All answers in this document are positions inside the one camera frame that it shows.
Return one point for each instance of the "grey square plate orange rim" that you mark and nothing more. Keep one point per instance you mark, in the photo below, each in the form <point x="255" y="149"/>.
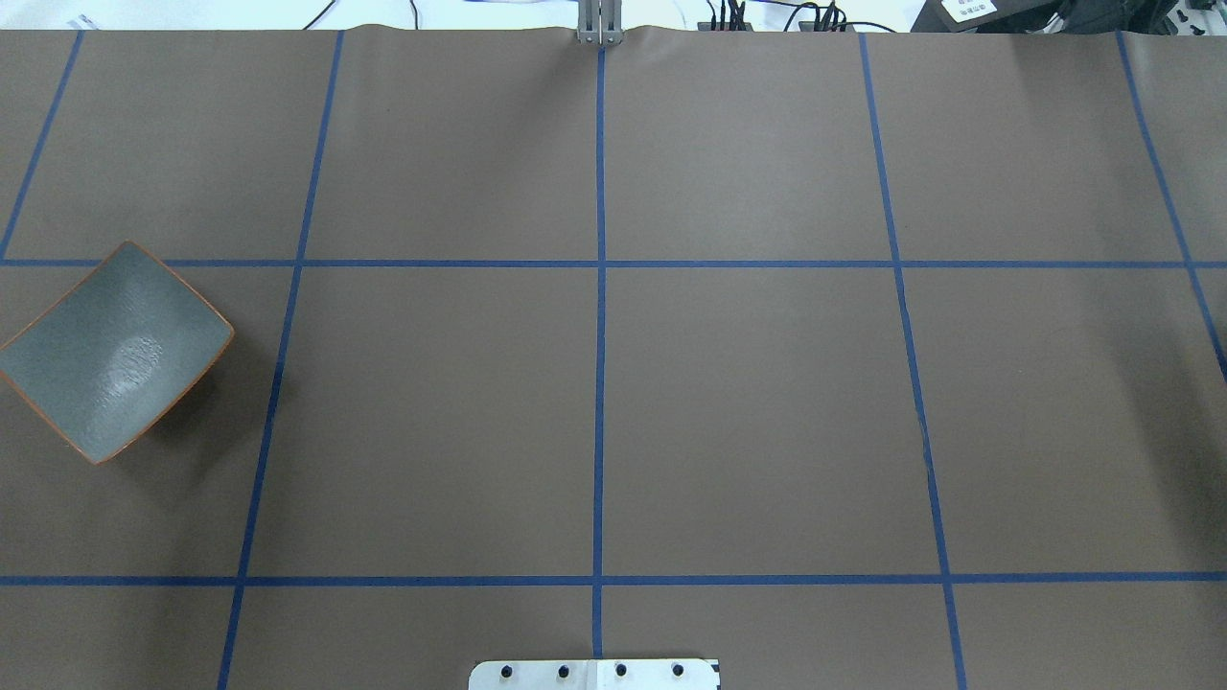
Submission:
<point x="114" y="354"/>

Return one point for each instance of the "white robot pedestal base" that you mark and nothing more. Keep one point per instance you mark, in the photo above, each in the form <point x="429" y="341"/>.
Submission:
<point x="626" y="673"/>

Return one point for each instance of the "aluminium frame post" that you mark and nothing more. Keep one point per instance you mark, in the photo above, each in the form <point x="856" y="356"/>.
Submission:
<point x="599" y="22"/>

